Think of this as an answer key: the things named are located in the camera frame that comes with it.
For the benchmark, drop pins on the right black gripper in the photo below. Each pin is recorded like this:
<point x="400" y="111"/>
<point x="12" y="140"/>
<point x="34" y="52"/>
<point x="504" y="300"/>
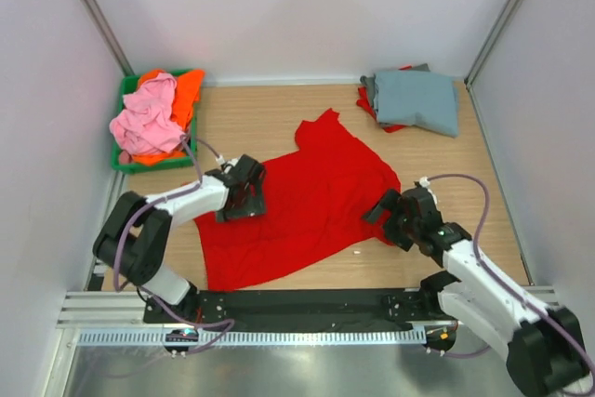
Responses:
<point x="390" y="200"/>

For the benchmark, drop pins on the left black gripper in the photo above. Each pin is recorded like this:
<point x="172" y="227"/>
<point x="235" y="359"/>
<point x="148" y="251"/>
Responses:
<point x="254" y="206"/>

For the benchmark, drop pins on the red t-shirt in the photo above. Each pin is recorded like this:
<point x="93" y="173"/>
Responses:
<point x="395" y="127"/>
<point x="315" y="200"/>

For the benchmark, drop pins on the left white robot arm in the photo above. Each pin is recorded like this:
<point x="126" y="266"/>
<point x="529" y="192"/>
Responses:
<point x="134" y="236"/>

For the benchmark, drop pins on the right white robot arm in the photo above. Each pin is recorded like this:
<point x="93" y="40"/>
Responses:
<point x="542" y="345"/>

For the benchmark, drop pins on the folded red t-shirt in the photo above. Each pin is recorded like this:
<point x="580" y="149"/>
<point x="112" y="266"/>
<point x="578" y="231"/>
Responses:
<point x="395" y="127"/>

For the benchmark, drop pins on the folded grey-blue t-shirt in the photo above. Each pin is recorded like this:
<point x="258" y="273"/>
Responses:
<point x="415" y="98"/>

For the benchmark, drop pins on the folded dark grey t-shirt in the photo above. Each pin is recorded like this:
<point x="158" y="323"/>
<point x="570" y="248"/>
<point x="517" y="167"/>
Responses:
<point x="372" y="85"/>

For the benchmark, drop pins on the pink t-shirt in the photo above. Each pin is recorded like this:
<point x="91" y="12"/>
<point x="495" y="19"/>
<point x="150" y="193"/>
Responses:
<point x="144" y="126"/>

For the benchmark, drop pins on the green plastic bin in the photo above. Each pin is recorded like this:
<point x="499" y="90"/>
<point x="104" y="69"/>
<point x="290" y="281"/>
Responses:
<point x="122" y="160"/>

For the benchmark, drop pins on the orange t-shirt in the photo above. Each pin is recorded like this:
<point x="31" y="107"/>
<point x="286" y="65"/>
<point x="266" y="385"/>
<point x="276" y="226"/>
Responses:
<point x="186" y="96"/>

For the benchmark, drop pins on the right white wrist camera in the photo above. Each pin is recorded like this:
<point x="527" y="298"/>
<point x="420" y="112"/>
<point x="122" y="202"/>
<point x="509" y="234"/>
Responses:
<point x="424" y="182"/>

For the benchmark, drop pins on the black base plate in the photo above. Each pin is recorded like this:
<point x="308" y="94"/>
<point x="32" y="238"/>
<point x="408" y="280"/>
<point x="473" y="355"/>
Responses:
<point x="319" y="310"/>

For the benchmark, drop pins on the slotted cable duct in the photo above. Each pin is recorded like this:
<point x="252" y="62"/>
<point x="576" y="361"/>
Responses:
<point x="171" y="337"/>

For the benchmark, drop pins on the right aluminium rail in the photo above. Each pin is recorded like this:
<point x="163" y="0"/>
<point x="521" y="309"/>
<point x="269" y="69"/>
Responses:
<point x="544" y="293"/>

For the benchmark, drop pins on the right aluminium corner post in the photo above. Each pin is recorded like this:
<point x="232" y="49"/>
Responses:
<point x="503" y="20"/>

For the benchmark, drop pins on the aluminium corner post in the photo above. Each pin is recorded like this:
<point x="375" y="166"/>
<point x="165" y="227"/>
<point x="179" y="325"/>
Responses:
<point x="503" y="20"/>
<point x="105" y="30"/>

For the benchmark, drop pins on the left aluminium corner post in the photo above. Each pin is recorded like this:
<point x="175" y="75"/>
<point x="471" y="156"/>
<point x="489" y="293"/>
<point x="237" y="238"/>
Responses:
<point x="105" y="30"/>

